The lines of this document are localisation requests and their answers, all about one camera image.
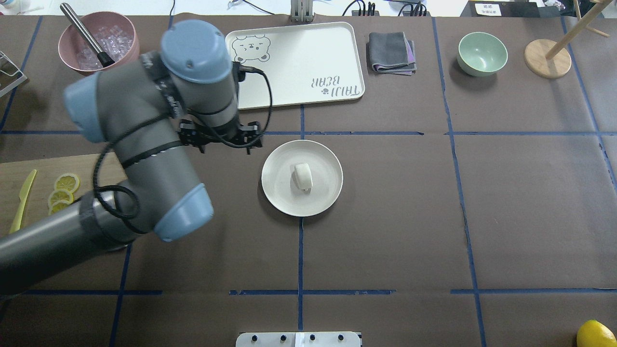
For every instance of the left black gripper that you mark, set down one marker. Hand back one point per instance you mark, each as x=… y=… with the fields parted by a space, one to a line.
x=191 y=137

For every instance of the cream round plate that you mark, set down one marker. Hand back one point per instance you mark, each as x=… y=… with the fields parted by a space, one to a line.
x=278 y=180

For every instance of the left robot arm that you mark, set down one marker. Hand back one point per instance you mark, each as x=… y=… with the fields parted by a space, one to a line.
x=145 y=112

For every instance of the cream bear serving tray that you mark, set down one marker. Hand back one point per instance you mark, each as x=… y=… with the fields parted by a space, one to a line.
x=305 y=64

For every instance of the steel muddler black tip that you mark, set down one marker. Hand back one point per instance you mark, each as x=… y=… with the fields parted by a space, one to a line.
x=87 y=36

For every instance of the black power strip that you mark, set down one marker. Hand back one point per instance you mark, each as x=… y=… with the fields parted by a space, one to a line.
x=390 y=8

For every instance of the folded grey cloth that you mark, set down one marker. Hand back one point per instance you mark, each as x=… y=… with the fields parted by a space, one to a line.
x=392 y=53

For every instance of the pink bowl with ice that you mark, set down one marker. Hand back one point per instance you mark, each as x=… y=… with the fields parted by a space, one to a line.
x=115 y=34

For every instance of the middle lemon slice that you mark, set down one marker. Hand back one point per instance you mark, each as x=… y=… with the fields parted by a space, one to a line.
x=59 y=195

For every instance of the yellow plastic knife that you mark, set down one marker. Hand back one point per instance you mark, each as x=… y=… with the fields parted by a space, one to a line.
x=23 y=195

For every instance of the bamboo cutting board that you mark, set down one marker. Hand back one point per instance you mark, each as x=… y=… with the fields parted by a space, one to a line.
x=13 y=175

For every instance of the mint green bowl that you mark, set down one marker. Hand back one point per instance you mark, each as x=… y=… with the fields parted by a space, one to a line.
x=481 y=54

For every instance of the wooden mug tree stand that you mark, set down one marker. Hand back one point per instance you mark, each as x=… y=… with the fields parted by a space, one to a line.
x=552 y=60

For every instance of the yellow lemon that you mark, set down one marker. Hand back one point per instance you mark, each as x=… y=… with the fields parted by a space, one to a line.
x=592 y=333

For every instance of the aluminium frame post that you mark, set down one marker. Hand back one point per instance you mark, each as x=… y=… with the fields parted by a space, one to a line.
x=301 y=11

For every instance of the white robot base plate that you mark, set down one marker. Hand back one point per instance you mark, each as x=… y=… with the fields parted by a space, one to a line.
x=300 y=339

